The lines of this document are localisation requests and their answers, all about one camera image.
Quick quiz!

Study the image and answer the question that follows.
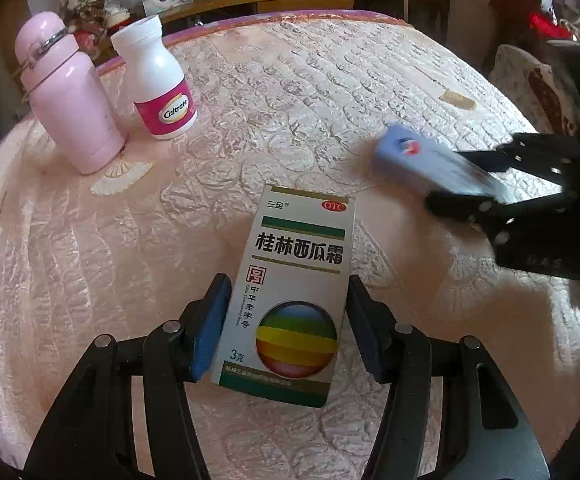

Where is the white bottle with pink label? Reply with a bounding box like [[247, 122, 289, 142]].
[[111, 15, 198, 141]]

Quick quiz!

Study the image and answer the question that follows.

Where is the blue packet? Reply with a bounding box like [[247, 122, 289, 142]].
[[374, 125, 511, 201]]

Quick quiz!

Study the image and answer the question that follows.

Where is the white medicine box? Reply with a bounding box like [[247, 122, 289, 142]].
[[211, 184, 358, 408]]

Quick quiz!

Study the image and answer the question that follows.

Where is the red bag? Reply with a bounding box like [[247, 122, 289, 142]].
[[527, 10, 571, 41]]

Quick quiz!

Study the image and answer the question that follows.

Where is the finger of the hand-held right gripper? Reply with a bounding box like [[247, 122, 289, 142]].
[[426, 190, 561, 233], [457, 132, 578, 186]]

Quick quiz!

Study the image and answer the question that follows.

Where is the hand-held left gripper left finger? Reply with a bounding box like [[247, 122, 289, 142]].
[[22, 274, 233, 480]]

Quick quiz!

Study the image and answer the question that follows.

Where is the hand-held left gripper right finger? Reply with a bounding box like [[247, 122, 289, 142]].
[[345, 276, 551, 480]]

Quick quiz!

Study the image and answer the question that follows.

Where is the pink quilted table cover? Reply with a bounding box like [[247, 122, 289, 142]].
[[0, 10, 580, 480]]

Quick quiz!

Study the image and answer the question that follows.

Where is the wooden cabinet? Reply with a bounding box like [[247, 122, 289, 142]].
[[160, 0, 360, 26]]

